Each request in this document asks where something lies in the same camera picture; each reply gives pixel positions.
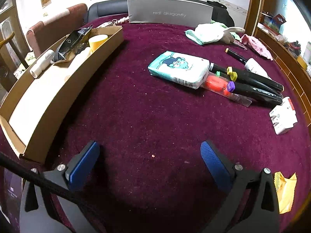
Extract gold foil snack packet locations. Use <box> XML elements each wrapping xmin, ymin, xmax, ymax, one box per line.
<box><xmin>274</xmin><ymin>171</ymin><xmax>297</xmax><ymax>214</ymax></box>

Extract black marker purple cap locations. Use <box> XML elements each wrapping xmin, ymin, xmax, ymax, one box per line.
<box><xmin>227</xmin><ymin>81</ymin><xmax>283</xmax><ymax>106</ymax></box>

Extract clear packet red ring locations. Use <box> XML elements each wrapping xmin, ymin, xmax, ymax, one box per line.
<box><xmin>200</xmin><ymin>71</ymin><xmax>254</xmax><ymax>108</ymax></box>

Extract black marker green cap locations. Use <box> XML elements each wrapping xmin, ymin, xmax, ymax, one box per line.
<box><xmin>209</xmin><ymin>63</ymin><xmax>284</xmax><ymax>98</ymax></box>

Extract white tube bottle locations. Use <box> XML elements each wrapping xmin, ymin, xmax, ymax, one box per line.
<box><xmin>30</xmin><ymin>50</ymin><xmax>55</xmax><ymax>79</ymax></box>

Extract teal cartoon tissue pack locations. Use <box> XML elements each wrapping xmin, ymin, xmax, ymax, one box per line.
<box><xmin>148</xmin><ymin>51</ymin><xmax>210</xmax><ymax>90</ymax></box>

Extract black snack bag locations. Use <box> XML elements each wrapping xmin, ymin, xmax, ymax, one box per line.
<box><xmin>53</xmin><ymin>25</ymin><xmax>93</xmax><ymax>64</ymax></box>

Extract yellow lidded cup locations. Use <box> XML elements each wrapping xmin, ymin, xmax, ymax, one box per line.
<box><xmin>89</xmin><ymin>34</ymin><xmax>109</xmax><ymax>53</ymax></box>

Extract black marker yellow cap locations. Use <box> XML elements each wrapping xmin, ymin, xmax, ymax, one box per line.
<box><xmin>226</xmin><ymin>66</ymin><xmax>284</xmax><ymax>94</ymax></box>

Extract small white red-label bottle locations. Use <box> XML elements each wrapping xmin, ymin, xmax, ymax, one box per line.
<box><xmin>64</xmin><ymin>47</ymin><xmax>92</xmax><ymax>81</ymax></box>

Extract white red-label pill bottle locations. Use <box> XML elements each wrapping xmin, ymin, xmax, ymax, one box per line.
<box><xmin>281</xmin><ymin>97</ymin><xmax>295</xmax><ymax>111</ymax></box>

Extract brown cardboard tray box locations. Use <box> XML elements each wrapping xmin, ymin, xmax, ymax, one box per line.
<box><xmin>1</xmin><ymin>26</ymin><xmax>124</xmax><ymax>163</ymax></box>

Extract white green-label bottle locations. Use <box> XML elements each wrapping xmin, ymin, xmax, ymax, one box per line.
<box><xmin>245</xmin><ymin>58</ymin><xmax>270</xmax><ymax>79</ymax></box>

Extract black marker orange caps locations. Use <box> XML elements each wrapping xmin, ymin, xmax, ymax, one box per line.
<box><xmin>225</xmin><ymin>48</ymin><xmax>248</xmax><ymax>65</ymax></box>

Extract pink floral cloth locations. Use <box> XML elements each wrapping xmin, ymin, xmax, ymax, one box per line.
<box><xmin>240</xmin><ymin>34</ymin><xmax>273</xmax><ymax>61</ymax></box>

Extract green cloth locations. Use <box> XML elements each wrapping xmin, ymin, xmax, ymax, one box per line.
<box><xmin>211</xmin><ymin>20</ymin><xmax>245</xmax><ymax>41</ymax></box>

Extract wooden chair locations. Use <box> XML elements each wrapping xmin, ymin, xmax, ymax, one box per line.
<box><xmin>0</xmin><ymin>31</ymin><xmax>30</xmax><ymax>73</ymax></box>

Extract white teal-cuff glove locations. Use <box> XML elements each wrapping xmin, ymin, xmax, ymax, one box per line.
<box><xmin>185</xmin><ymin>22</ymin><xmax>245</xmax><ymax>45</ymax></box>

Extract maroon upholstered chair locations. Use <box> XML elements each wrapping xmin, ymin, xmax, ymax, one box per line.
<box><xmin>26</xmin><ymin>3</ymin><xmax>87</xmax><ymax>58</ymax></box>

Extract wooden brick-pattern counter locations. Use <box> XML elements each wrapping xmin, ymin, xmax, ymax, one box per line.
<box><xmin>245</xmin><ymin>0</ymin><xmax>310</xmax><ymax>128</ymax></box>

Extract grey shoe box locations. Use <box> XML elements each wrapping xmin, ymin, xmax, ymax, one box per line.
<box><xmin>128</xmin><ymin>0</ymin><xmax>213</xmax><ymax>27</ymax></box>

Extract black cable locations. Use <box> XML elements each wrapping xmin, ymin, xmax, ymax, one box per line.
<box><xmin>0</xmin><ymin>151</ymin><xmax>81</xmax><ymax>204</ymax></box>

